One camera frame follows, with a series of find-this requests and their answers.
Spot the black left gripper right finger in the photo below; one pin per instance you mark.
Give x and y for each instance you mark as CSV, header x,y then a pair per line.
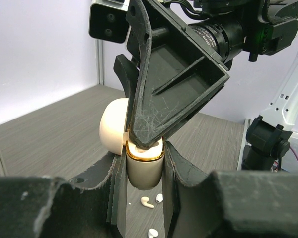
x,y
227,204

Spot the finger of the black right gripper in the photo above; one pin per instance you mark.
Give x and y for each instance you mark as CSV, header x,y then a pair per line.
x,y
127,74

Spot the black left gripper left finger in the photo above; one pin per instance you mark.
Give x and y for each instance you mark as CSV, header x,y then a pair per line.
x,y
90,205

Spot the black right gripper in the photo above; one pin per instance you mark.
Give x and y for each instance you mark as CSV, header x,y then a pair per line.
x,y
180,67

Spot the beige earbud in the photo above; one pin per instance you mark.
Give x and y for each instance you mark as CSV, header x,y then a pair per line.
x,y
145,202
139,150

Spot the beige earbud charging case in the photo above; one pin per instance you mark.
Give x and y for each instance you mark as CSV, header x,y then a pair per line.
x,y
144,169

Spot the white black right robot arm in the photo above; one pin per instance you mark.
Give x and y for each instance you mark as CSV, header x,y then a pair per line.
x,y
269,26

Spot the white earbud left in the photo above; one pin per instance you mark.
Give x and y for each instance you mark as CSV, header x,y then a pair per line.
x,y
153,233

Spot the white earbud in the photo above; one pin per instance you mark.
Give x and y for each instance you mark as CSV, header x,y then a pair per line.
x,y
159,198
153,233

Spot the white earbud right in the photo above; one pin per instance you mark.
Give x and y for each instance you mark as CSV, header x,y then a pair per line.
x,y
159,198

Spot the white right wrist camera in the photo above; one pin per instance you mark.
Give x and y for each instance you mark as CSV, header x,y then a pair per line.
x,y
107,20

